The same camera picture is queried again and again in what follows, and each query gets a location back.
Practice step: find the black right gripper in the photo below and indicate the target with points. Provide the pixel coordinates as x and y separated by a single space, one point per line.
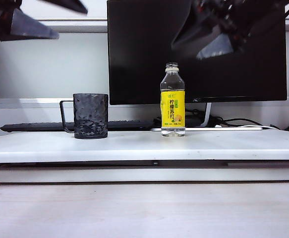
246 12

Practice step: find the clear bottle with yellow label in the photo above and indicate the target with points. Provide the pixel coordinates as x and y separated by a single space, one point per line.
172 109

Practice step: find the white monitor stand with base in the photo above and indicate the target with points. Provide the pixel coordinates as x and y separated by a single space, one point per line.
208 115

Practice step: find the black flat computer monitor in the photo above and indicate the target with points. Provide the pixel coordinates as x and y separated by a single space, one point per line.
139 54

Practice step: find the black computer keyboard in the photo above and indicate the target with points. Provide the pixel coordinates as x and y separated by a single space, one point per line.
35 126

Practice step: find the grey partition rail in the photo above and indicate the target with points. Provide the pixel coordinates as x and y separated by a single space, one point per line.
79 26

